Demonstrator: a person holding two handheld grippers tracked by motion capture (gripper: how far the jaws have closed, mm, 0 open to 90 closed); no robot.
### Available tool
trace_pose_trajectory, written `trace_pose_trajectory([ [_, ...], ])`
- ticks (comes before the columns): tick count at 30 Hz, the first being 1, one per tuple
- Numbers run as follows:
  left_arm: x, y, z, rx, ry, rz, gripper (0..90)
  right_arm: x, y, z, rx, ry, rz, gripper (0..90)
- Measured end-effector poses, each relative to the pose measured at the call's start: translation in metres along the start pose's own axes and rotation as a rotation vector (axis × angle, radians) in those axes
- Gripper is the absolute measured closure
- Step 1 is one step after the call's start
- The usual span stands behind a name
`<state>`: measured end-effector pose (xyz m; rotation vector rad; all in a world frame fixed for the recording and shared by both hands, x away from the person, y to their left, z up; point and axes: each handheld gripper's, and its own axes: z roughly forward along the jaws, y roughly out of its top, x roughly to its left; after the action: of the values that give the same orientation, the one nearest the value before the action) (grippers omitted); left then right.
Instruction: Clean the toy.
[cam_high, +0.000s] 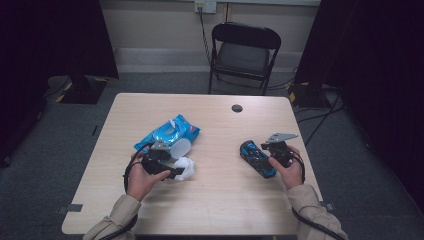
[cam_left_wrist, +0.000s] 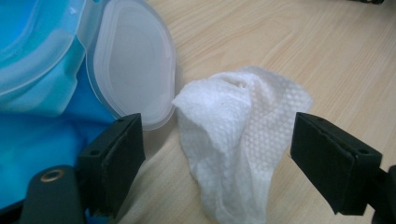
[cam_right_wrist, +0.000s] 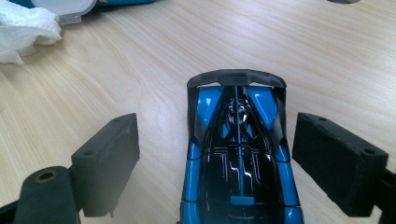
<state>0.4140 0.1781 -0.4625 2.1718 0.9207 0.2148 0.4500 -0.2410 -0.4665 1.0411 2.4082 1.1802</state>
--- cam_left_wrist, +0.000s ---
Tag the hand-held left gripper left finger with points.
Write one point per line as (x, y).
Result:
(115, 155)

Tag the blue wet wipes packet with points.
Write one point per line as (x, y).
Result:
(46, 93)

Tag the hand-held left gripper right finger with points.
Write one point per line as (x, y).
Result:
(333, 165)

